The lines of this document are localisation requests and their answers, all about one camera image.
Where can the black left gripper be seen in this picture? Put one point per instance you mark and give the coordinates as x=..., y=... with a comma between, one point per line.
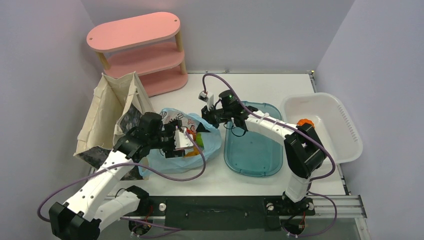
x=171, y=150

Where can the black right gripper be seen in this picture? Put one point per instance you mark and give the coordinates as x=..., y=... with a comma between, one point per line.
x=207, y=115

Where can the yellow-orange bumpy food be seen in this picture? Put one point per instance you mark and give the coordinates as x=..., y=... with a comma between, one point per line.
x=194, y=152

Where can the light blue plastic grocery bag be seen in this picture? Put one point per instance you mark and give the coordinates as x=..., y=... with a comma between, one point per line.
x=212, y=143

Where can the small orange pumpkin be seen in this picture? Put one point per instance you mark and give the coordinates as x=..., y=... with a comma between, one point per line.
x=304, y=121

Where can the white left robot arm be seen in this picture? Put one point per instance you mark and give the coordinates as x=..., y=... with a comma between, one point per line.
x=84, y=215

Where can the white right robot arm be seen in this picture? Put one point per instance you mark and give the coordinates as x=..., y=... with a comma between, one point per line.
x=301, y=142

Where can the green round fruit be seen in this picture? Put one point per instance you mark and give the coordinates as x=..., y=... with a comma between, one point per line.
x=198, y=139

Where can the beige canvas tote bag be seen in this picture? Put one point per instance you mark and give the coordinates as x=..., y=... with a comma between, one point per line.
x=116, y=107

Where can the teal transparent plastic tub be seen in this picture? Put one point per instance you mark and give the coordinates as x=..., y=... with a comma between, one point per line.
x=250, y=153

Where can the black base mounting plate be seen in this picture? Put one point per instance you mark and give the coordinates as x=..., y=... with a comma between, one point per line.
x=224, y=213

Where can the pink three-tier shelf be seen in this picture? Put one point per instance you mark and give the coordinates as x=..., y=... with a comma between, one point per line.
x=149, y=45

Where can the white plastic basket tub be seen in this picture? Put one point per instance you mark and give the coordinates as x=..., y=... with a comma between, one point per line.
x=332, y=123

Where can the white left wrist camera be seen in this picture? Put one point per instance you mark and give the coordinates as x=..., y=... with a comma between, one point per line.
x=183, y=140

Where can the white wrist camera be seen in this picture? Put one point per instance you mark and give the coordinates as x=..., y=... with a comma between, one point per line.
x=206, y=97
x=183, y=140

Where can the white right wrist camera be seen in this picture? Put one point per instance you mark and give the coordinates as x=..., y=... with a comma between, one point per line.
x=206, y=97

